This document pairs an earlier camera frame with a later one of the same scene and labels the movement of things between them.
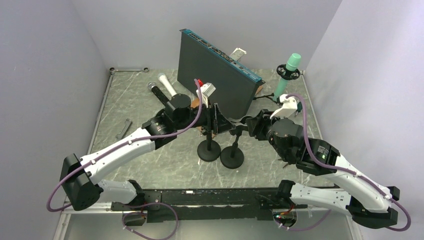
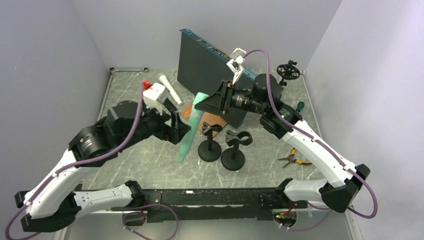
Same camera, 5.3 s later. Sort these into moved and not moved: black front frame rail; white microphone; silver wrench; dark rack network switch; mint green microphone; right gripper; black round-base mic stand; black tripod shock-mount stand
Moved: mint green microphone; right gripper
Not moved: silver wrench; black tripod shock-mount stand; dark rack network switch; black front frame rail; white microphone; black round-base mic stand
